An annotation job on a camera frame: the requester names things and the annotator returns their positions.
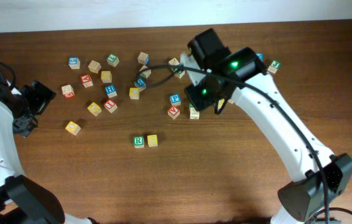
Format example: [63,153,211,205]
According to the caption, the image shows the yellow S block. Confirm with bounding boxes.
[147,134,158,147]

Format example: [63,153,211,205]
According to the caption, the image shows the green R block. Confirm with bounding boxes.
[133,136,145,149]

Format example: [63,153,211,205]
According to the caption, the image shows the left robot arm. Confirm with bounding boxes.
[0,62,95,224]

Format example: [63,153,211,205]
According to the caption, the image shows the yellow block near arm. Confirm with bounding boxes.
[65,121,81,136]

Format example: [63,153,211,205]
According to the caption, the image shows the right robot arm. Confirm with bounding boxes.
[181,29,352,223]

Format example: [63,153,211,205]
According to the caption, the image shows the wooden block red side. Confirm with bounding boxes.
[62,85,75,98]

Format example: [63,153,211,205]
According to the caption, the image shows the plain wooden block centre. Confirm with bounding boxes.
[169,58,180,65]

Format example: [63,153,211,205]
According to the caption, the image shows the plain wooden block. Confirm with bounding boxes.
[169,58,180,65]
[88,60,101,73]

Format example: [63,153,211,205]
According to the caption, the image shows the green Z block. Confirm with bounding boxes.
[173,68,185,79]

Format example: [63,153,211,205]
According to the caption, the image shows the blue X block far right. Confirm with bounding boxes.
[256,52,264,61]

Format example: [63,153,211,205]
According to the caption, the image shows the yellow block lower right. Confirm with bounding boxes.
[217,99,225,110]

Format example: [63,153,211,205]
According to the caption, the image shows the blue S block far left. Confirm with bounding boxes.
[68,57,80,69]

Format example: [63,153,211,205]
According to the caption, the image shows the red block upper left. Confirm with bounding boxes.
[80,74,93,88]

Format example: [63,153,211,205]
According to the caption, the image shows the blue P block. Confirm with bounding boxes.
[170,94,181,106]

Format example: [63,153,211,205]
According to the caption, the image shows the yellow block lower left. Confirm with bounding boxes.
[87,102,102,116]

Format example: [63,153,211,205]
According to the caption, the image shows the green J block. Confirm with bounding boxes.
[267,60,282,74]

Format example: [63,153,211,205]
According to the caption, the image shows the white X block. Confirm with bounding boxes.
[190,104,200,119]

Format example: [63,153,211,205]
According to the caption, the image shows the wooden block blue D side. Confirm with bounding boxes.
[137,52,150,65]

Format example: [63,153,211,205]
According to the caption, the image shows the wooden block green side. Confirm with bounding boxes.
[139,65,152,78]

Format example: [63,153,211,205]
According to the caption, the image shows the plain wooden block upper left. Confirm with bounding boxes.
[88,60,101,73]

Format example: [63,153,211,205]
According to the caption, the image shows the red V block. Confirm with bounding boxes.
[167,106,180,119]

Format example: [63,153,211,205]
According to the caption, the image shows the yellow block upper left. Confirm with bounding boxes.
[101,70,112,83]

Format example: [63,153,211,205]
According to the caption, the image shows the red I block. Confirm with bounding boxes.
[104,100,118,113]

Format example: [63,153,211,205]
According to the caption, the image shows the blue block centre left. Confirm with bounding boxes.
[134,78,146,92]

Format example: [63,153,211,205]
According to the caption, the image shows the blue H block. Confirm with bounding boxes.
[104,85,117,98]

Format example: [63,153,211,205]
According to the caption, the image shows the yellow block centre left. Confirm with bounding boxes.
[129,88,140,100]

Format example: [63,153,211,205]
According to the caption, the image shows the green L block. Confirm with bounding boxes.
[106,54,119,67]

